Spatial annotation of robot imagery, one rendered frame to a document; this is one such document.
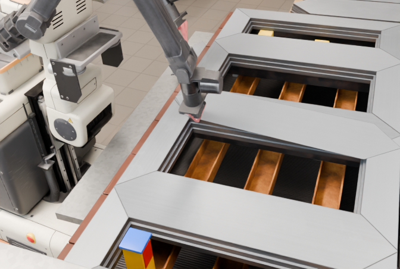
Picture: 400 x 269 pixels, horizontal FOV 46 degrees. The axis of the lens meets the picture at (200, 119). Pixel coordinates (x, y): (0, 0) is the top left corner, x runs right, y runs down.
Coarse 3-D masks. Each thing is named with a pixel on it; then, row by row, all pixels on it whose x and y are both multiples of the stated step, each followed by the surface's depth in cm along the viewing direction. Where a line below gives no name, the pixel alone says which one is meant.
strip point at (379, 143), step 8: (376, 128) 145; (376, 136) 142; (384, 136) 142; (368, 144) 139; (376, 144) 139; (384, 144) 139; (392, 144) 139; (368, 152) 136; (376, 152) 136; (384, 152) 136
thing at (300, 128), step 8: (296, 112) 154; (304, 112) 154; (312, 112) 153; (320, 112) 153; (296, 120) 151; (304, 120) 150; (312, 120) 150; (288, 128) 148; (296, 128) 147; (304, 128) 147; (312, 128) 147; (288, 136) 144; (296, 136) 144; (304, 136) 144; (304, 144) 141
